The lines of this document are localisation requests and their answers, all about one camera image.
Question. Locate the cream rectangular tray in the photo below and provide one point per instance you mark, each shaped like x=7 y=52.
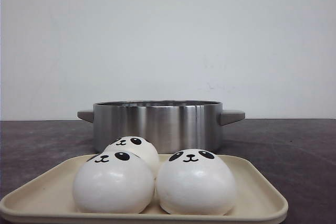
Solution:
x=48 y=199

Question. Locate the stainless steel steamer pot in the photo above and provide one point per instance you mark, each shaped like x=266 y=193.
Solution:
x=170 y=125

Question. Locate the panda bun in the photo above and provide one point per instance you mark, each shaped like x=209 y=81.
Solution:
x=140 y=147
x=113 y=182
x=196 y=182

